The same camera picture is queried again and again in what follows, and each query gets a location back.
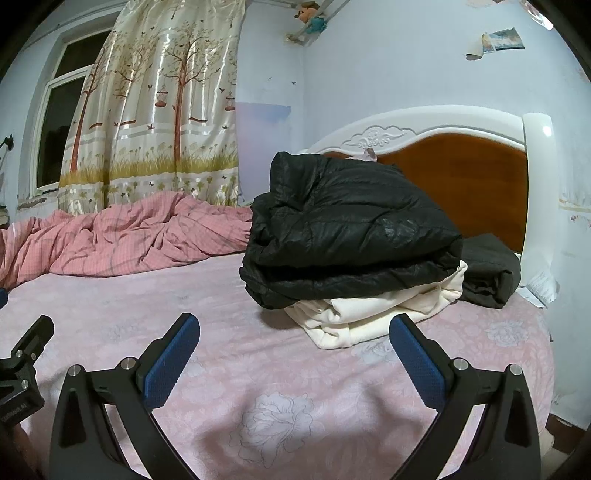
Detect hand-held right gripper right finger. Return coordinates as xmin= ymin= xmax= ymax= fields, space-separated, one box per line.
xmin=389 ymin=313 xmax=542 ymax=480

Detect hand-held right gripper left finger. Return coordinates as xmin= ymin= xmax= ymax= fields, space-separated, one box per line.
xmin=47 ymin=313 xmax=201 ymax=480

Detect black puffer jacket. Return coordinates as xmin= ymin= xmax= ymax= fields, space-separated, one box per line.
xmin=239 ymin=151 xmax=464 ymax=311

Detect folded cream clothes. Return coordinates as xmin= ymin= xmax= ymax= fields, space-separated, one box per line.
xmin=283 ymin=260 xmax=468 ymax=350

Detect folded dark garment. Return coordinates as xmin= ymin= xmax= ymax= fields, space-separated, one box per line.
xmin=457 ymin=233 xmax=522 ymax=309

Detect pink checked quilt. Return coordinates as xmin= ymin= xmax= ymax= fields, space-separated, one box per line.
xmin=0 ymin=191 xmax=254 ymax=290

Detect white crumpled paper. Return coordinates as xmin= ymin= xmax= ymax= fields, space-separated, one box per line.
xmin=516 ymin=270 xmax=560 ymax=308

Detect white framed window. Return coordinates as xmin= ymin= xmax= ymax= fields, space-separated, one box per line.
xmin=18 ymin=21 xmax=116 ymax=202

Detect white and wooden headboard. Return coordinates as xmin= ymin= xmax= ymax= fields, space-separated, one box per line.
xmin=300 ymin=105 xmax=556 ymax=306

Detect tree print curtain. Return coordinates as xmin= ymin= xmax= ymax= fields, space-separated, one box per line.
xmin=58 ymin=0 xmax=246 ymax=216

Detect stuffed toy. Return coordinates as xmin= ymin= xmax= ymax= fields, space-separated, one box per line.
xmin=295 ymin=0 xmax=329 ymax=34

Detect torn wall picture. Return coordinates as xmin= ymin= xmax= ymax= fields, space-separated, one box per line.
xmin=465 ymin=28 xmax=526 ymax=62

